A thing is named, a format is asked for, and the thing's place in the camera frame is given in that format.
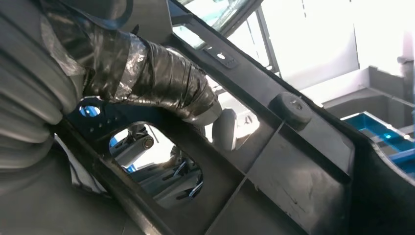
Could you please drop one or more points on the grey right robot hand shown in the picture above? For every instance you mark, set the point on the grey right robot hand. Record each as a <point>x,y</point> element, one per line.
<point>168,84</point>

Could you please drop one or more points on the blue metal shelf cart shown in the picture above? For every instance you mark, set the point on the blue metal shelf cart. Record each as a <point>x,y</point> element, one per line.
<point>382,133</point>

